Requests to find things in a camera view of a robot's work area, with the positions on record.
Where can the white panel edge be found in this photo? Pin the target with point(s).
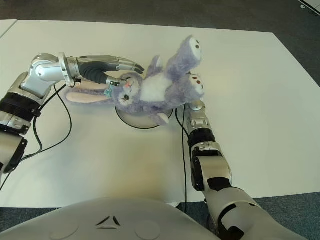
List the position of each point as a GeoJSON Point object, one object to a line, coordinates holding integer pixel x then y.
{"type": "Point", "coordinates": [313, 3]}

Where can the white neighbour table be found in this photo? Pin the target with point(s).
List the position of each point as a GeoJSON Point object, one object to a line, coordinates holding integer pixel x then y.
{"type": "Point", "coordinates": [5, 27]}

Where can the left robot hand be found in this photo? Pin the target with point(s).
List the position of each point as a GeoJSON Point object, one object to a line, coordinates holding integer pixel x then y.
{"type": "Point", "coordinates": [95, 68]}

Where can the white plate with black rim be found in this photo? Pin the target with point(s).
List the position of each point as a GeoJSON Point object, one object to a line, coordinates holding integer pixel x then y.
{"type": "Point", "coordinates": [140, 121]}

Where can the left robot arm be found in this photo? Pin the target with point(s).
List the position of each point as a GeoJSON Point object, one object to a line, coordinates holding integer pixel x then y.
{"type": "Point", "coordinates": [37, 75]}

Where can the grey robot torso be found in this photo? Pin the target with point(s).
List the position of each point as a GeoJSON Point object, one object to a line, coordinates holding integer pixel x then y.
{"type": "Point", "coordinates": [107, 225]}

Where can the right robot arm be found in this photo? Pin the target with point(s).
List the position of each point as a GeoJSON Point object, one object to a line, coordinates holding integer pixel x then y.
{"type": "Point", "coordinates": [202, 140]}

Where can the purple plush bunny doll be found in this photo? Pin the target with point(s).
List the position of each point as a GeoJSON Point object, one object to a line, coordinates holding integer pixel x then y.
{"type": "Point", "coordinates": [155, 90]}

